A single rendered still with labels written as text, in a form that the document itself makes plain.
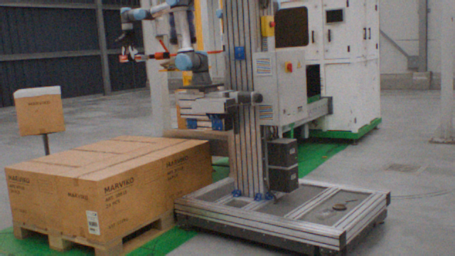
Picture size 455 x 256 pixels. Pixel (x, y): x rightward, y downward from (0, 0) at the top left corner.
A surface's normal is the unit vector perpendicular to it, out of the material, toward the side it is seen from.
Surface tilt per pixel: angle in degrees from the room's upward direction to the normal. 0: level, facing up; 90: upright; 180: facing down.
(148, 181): 90
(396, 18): 90
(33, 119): 90
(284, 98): 91
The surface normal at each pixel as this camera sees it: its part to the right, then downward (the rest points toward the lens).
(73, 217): -0.54, 0.18
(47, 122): 0.36, 0.14
